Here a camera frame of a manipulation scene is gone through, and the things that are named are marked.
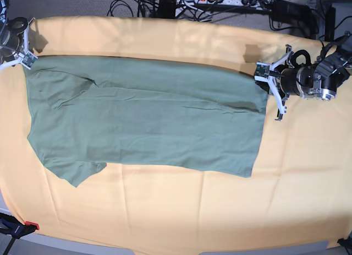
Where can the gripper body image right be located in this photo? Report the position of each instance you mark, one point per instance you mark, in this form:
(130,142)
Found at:
(295,74)

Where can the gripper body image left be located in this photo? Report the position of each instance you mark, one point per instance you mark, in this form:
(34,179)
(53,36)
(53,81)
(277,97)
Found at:
(14,41)

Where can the green T-shirt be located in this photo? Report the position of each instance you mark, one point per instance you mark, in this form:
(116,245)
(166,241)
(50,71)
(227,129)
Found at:
(88,111)

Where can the black power adapter brick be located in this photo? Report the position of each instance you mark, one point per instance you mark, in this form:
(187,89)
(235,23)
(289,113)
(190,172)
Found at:
(284,9)

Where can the black box far right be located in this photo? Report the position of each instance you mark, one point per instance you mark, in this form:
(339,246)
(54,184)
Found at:
(330,23)

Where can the white power strip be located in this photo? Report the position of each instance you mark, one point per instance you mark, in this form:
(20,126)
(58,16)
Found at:
(231,3)

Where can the black clamp right corner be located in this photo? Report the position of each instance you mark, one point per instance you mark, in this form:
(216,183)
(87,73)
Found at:
(346,243)

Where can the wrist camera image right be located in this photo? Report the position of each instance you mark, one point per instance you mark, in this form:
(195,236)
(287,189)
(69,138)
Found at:
(262,72)

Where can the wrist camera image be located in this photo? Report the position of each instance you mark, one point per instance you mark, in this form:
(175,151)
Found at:
(28,60)
(262,72)

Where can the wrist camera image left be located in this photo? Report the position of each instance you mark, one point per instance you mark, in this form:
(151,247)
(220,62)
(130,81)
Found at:
(28,60)

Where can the black stand post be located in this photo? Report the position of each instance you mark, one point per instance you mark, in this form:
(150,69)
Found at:
(164,9)

